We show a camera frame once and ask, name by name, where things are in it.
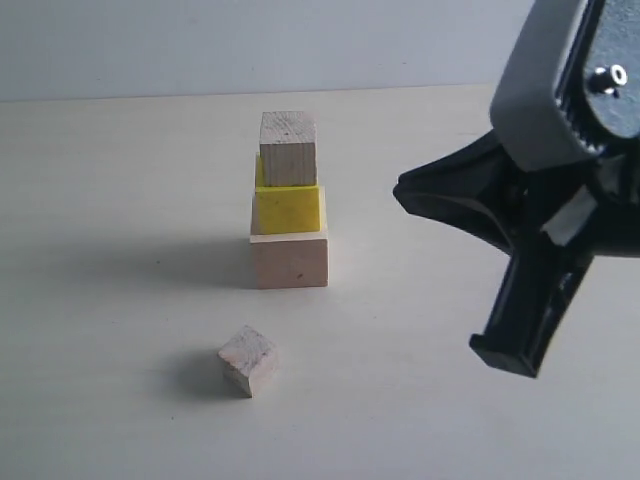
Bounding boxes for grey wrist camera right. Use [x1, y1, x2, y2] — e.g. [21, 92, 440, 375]
[488, 0, 640, 172]

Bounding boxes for large pale wooden cube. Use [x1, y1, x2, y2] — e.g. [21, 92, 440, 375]
[249, 187, 329, 289]

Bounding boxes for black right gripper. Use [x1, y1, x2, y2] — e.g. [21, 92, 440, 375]
[393, 133, 639, 377]

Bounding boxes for small wooden cube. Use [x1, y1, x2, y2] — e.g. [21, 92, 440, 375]
[217, 325, 279, 398]

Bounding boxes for yellow cube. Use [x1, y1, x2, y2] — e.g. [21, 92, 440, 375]
[253, 153, 321, 235]

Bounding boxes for medium wooden cube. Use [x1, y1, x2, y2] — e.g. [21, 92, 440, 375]
[259, 111, 318, 187]

